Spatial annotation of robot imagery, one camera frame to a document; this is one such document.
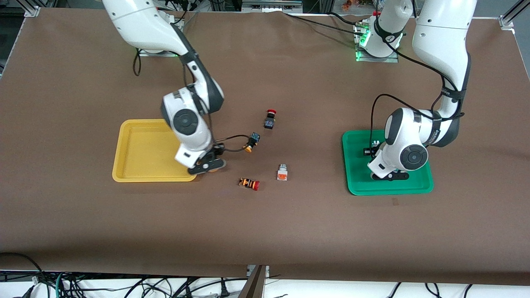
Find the green plastic tray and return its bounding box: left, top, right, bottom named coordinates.
left=342, top=129, right=434, bottom=196

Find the red button orange striped body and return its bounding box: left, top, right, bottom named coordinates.
left=238, top=177, right=261, bottom=191

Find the yellow plastic tray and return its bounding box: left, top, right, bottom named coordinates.
left=112, top=119, right=198, bottom=183

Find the brown table cover sheet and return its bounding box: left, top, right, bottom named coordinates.
left=0, top=8, right=530, bottom=286

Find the table support beam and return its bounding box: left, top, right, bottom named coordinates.
left=238, top=265, right=270, bottom=298

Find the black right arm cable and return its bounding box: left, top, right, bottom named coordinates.
left=132, top=48, right=250, bottom=153

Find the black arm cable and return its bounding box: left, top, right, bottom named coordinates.
left=370, top=39, right=466, bottom=143
left=132, top=48, right=250, bottom=153

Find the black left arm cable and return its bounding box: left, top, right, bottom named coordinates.
left=370, top=39, right=466, bottom=143

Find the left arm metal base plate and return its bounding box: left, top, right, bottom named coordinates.
left=355, top=23, right=399, bottom=63

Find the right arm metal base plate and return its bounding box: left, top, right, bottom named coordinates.
left=139, top=48, right=179, bottom=57

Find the black cable on table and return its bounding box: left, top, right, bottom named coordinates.
left=284, top=12, right=365, bottom=36

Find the thick black floor cable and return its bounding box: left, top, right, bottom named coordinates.
left=0, top=252, right=44, bottom=286

